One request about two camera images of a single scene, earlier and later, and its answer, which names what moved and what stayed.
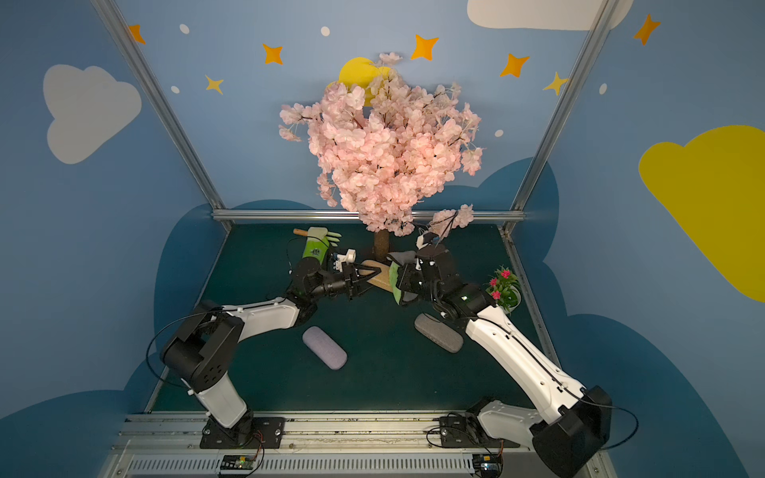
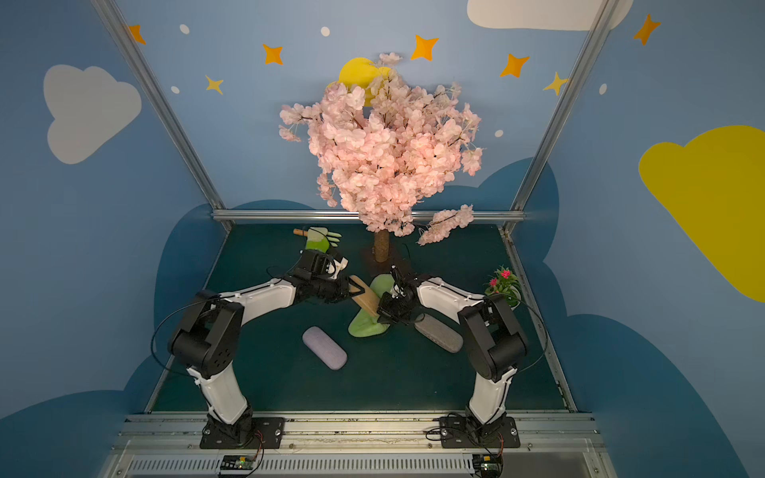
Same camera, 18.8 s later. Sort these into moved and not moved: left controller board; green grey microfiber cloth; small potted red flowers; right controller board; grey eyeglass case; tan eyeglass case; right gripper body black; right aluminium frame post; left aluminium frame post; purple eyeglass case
Moved: right gripper body black; tan eyeglass case; green grey microfiber cloth
Not moved: small potted red flowers; left controller board; left aluminium frame post; grey eyeglass case; right aluminium frame post; purple eyeglass case; right controller board
